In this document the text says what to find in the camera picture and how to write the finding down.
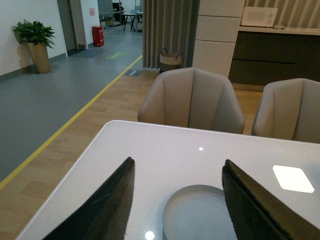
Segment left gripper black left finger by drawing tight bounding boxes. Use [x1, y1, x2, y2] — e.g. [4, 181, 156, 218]
[45, 157, 135, 240]

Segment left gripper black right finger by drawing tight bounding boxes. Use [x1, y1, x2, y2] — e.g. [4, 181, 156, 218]
[222, 159, 320, 240]

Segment grey round plate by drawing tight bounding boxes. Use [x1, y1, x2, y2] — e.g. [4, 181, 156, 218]
[162, 185, 237, 240]

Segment beige chair right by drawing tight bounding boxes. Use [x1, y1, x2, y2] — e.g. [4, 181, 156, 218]
[251, 78, 320, 144]

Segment beige chair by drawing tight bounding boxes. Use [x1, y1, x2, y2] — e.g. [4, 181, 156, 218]
[251, 78, 320, 144]
[137, 67, 245, 134]

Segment beige chair left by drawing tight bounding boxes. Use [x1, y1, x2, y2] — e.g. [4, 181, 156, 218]
[137, 67, 245, 134]

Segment dark floor mat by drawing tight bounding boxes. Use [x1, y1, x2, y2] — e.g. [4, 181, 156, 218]
[123, 69, 143, 77]

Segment dark kitchen counter cabinet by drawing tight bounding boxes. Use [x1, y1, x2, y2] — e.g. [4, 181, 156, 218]
[228, 31, 320, 86]

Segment woven laundry basket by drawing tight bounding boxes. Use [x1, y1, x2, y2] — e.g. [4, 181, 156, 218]
[159, 47, 183, 73]

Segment red bin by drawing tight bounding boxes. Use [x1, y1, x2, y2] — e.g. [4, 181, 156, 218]
[91, 25, 104, 47]

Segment green potted plant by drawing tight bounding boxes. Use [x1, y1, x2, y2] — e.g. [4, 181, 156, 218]
[12, 20, 55, 74]

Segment white pillar cabinet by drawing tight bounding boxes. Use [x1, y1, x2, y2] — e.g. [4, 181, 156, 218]
[192, 0, 245, 77]

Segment white microwave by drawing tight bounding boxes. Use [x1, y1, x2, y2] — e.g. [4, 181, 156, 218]
[240, 6, 278, 27]

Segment distant work table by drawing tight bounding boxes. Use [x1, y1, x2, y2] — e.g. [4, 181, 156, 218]
[121, 12, 143, 32]

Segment grey curtain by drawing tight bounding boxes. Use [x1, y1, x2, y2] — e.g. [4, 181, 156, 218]
[142, 0, 200, 69]

